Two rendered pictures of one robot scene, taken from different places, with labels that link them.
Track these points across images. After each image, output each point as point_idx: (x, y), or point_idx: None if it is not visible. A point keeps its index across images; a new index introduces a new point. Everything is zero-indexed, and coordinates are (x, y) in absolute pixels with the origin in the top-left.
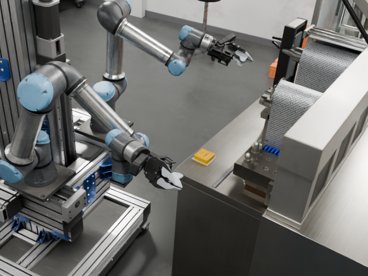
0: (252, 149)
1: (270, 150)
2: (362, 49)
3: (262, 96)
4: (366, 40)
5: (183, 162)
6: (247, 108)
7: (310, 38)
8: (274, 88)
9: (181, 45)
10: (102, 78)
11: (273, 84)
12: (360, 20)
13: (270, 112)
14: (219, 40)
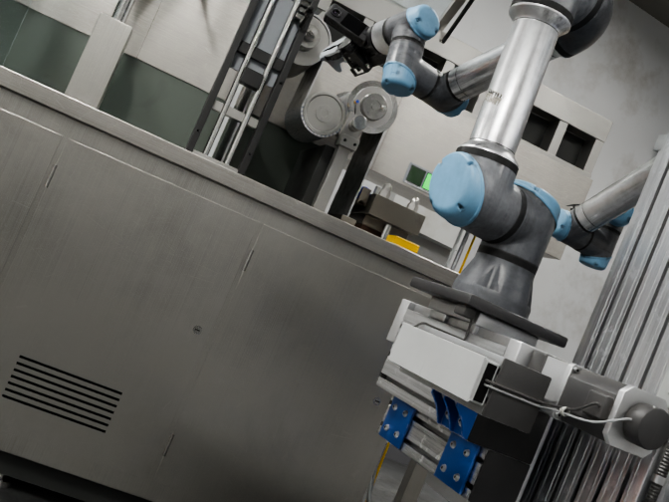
0: (389, 196)
1: None
2: None
3: (362, 116)
4: (449, 36)
5: (436, 263)
6: (210, 160)
7: None
8: (396, 100)
9: (423, 49)
10: (513, 179)
11: (279, 94)
12: None
13: (383, 135)
14: (368, 26)
